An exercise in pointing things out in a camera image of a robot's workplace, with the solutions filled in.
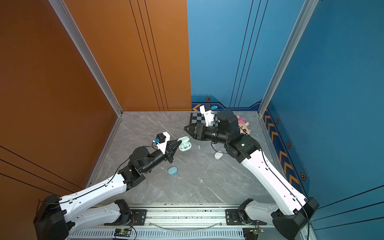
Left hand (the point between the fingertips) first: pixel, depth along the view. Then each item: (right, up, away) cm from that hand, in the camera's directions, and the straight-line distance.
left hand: (180, 140), depth 69 cm
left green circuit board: (-28, -45, +3) cm, 54 cm away
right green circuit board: (+36, -43, +1) cm, 56 cm away
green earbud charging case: (+2, -2, 0) cm, 3 cm away
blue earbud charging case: (-7, -20, +18) cm, 28 cm away
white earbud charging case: (+21, -12, +25) cm, 35 cm away
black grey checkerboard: (+8, +13, +43) cm, 46 cm away
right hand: (+3, +5, -7) cm, 10 cm away
